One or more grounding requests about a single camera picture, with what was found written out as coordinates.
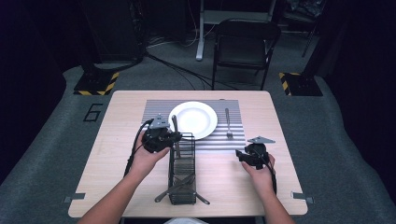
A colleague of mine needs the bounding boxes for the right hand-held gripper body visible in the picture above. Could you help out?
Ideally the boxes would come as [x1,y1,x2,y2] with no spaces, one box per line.
[244,135,276,171]

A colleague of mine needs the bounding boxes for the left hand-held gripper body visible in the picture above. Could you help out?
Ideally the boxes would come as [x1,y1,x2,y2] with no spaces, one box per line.
[141,113,176,154]

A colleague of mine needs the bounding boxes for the long-handled metal utensil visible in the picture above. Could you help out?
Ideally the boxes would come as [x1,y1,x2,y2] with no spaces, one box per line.
[171,114,182,159]

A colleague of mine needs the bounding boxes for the black wire cutlery caddy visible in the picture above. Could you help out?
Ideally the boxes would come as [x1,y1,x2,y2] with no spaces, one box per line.
[167,132,198,206]

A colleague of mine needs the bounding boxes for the silver fork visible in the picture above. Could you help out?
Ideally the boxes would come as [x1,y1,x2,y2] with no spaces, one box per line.
[224,107,234,140]

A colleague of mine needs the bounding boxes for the person's right hand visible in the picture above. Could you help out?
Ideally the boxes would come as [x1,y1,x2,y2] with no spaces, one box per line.
[241,153,276,194]

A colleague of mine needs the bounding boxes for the person's left hand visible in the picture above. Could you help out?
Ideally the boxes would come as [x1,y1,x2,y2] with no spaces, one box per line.
[128,132,171,181]

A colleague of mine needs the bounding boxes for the grey striped placemat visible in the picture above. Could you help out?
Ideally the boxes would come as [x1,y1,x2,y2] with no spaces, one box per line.
[140,99,248,152]

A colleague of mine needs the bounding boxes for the white round plate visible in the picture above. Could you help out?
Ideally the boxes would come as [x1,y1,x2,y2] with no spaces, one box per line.
[167,101,219,141]

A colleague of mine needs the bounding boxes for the dark metal utensil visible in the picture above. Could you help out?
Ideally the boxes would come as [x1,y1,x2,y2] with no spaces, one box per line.
[153,174,196,203]
[172,181,211,206]

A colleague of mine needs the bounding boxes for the person's white clothing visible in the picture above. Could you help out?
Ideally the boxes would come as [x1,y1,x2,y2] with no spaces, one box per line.
[163,217,209,224]

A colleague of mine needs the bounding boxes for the black folding chair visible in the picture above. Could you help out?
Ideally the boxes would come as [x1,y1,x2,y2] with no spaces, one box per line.
[212,18,282,91]

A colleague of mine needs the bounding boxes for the black cabinet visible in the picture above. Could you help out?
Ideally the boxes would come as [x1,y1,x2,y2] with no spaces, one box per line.
[81,0,147,63]

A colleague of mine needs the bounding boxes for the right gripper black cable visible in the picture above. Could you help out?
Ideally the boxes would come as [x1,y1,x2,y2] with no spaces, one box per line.
[253,148,278,196]

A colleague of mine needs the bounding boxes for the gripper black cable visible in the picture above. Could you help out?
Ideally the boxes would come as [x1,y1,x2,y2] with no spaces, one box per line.
[253,148,278,196]
[123,118,155,178]

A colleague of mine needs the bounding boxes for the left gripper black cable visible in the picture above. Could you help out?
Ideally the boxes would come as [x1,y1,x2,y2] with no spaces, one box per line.
[123,118,155,178]

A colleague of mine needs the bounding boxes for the grey metal table bracket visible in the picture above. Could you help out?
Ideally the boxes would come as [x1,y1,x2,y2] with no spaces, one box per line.
[290,191,315,205]
[63,192,87,204]

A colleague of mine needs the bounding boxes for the black floor cable bundle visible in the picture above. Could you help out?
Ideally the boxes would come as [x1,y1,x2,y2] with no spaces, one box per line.
[92,36,241,91]

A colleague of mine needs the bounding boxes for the black yellow striped base plate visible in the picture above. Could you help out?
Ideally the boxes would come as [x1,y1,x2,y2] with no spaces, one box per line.
[73,71,120,96]
[278,72,324,97]

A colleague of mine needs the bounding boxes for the white metal desk frame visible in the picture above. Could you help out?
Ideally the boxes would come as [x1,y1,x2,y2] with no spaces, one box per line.
[195,0,278,62]

